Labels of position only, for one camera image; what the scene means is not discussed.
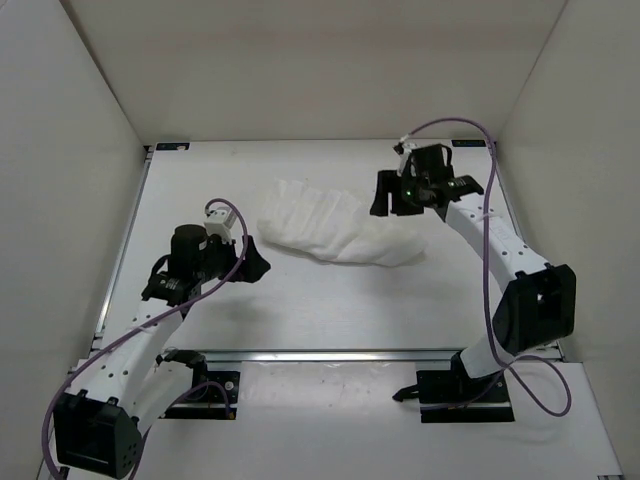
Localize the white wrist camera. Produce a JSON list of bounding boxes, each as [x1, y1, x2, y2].
[[393, 141, 418, 175], [204, 206, 237, 244]]

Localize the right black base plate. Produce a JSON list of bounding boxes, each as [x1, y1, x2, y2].
[[392, 370, 515, 424]]

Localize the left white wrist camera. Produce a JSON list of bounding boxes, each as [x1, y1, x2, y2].
[[204, 206, 237, 244]]

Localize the left blue corner label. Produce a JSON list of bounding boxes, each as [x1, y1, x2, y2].
[[155, 142, 190, 151]]

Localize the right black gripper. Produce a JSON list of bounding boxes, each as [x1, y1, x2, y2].
[[372, 171, 429, 218]]

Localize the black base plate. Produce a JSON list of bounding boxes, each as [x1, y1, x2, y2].
[[392, 370, 515, 424], [163, 363, 241, 421]]

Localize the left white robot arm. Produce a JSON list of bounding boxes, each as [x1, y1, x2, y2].
[[52, 224, 271, 479]]

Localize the white pleated skirt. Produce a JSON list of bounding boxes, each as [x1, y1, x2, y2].
[[257, 179, 427, 267]]

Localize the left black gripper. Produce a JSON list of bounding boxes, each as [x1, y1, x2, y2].
[[198, 228, 272, 279]]

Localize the blue corner label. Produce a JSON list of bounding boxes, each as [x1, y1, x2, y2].
[[451, 139, 486, 148], [155, 142, 190, 151]]

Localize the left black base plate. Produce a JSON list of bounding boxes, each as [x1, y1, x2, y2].
[[163, 363, 241, 421]]

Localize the right blue corner label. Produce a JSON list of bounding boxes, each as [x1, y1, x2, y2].
[[451, 139, 486, 148]]

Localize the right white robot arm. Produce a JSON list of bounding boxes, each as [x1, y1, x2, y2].
[[370, 142, 576, 401]]

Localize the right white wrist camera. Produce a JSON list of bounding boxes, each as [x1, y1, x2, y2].
[[393, 141, 418, 175]]

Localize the aluminium table rail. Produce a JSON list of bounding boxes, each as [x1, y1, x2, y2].
[[204, 349, 457, 363]]

